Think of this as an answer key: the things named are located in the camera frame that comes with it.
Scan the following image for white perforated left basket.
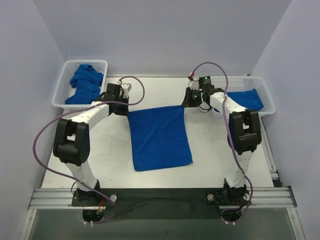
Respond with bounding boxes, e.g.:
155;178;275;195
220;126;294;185
51;59;108;111

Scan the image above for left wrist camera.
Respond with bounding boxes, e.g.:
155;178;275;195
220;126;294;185
117;80;132;99

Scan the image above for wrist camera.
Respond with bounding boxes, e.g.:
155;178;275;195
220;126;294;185
117;80;132;99
188;73;215;91

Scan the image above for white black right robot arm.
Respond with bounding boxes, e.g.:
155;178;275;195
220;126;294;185
181;87;262;190

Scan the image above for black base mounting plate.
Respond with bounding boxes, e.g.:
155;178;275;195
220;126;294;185
71;188;251;222

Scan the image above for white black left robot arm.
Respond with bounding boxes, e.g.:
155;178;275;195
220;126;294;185
53;82;132;201

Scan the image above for aluminium frame rail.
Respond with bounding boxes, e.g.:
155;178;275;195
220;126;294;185
21;115;305;240

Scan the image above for blue towel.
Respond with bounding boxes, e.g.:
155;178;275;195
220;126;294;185
210;89;264;115
127;105;193;172

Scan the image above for crumpled blue towels in basket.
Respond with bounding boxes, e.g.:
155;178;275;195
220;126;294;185
65;64;104;105

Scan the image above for white perforated basket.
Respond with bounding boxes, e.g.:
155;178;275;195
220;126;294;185
51;59;108;111
204;76;276;117

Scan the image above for white perforated right basket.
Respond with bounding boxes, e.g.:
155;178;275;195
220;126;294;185
204;76;276;117

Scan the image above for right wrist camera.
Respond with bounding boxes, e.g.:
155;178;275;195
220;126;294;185
188;73;215;91

